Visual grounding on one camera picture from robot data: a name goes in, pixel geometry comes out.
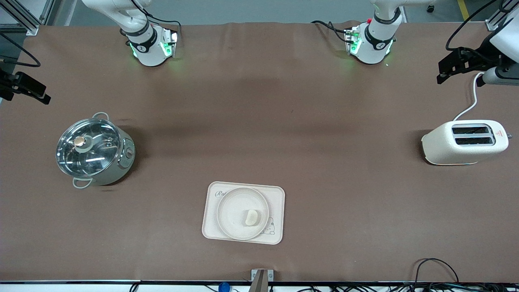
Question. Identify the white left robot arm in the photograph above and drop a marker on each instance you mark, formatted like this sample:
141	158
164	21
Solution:
377	36

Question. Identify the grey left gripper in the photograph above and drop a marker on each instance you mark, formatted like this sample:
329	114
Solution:
478	57

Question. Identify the brown table cover sheet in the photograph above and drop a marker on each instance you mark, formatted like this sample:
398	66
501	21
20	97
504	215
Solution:
259	101

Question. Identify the glass pot lid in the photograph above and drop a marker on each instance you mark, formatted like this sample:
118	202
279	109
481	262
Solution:
93	156

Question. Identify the aluminium frame profile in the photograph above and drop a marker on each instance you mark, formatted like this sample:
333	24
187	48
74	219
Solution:
492	22
30	26

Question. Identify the round beige plate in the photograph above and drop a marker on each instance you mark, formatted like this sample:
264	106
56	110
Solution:
233	211

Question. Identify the small blue round object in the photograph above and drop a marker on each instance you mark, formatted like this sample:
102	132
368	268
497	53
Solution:
224	287

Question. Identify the small pale bun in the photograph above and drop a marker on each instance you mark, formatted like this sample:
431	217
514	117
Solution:
251	217

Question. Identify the beige rabbit print tray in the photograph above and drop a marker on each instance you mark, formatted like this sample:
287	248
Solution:
211	227

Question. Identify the grey metal mounting bracket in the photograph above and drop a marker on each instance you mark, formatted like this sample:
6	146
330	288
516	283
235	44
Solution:
261	280

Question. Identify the silver electric cooking pot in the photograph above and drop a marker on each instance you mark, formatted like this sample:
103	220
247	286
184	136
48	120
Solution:
126	159

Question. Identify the cream two-slot toaster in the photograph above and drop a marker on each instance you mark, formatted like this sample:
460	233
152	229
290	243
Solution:
454	150

